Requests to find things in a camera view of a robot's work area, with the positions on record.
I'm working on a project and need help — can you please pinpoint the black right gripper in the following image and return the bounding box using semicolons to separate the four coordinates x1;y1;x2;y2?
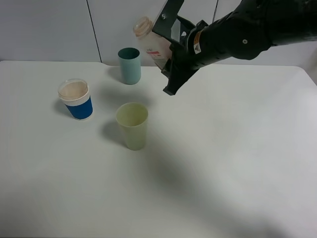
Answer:
152;0;248;96

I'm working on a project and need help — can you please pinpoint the clear plastic drink bottle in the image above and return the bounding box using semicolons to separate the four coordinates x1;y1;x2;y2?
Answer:
133;16;172;69

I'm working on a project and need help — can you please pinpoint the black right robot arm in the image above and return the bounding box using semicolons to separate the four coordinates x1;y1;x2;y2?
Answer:
152;0;317;95

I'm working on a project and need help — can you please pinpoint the teal plastic cup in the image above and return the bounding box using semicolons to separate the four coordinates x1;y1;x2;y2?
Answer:
118;48;141;85

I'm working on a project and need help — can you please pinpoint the pale green plastic cup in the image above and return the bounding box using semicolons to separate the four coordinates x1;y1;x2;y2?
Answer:
115;102;149;151

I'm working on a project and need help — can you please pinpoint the blue sleeved paper cup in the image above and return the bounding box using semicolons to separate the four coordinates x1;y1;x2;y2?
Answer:
58;79;93;120

